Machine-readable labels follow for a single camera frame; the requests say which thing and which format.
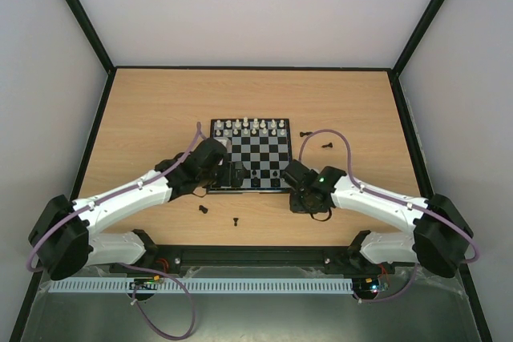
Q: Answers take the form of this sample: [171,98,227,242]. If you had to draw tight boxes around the left circuit board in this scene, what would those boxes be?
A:
[127,276,165,292]

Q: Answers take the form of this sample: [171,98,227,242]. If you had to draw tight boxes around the right black frame post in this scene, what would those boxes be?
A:
[392,0,446,78]

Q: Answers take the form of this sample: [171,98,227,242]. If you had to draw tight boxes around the black frame post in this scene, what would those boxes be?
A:
[392,0,446,78]
[65,0,115,74]

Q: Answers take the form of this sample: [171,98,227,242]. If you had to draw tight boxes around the circuit board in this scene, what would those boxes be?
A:
[127,276,165,292]
[352,276,390,296]

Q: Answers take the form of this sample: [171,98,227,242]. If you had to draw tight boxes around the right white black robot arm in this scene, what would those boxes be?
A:
[281,160,473,278]

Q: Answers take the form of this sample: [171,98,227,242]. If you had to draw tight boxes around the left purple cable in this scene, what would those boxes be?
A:
[26,121,197,339]

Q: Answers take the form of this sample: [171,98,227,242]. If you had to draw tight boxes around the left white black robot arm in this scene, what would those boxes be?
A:
[28,138,247,280]

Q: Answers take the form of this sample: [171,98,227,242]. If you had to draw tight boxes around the purple cable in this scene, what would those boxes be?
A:
[26,121,197,339]
[298,129,482,305]

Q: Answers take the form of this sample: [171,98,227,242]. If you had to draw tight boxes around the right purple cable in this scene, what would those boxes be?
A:
[298,129,482,305]

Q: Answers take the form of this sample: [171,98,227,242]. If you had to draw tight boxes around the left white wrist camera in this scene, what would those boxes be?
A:
[216,137,232,153]

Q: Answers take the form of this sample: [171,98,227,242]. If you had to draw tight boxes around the light blue slotted cable duct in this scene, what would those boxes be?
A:
[48,277,353,295]

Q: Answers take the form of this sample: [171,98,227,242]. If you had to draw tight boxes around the right circuit board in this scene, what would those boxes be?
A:
[352,276,390,296]

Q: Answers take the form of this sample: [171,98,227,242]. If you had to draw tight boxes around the black and silver chessboard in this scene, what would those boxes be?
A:
[208,118,293,194]

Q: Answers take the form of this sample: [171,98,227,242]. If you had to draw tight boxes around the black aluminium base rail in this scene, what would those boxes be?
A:
[127,245,410,278]

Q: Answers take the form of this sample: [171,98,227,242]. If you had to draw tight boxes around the left black frame post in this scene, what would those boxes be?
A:
[65,0,115,74]

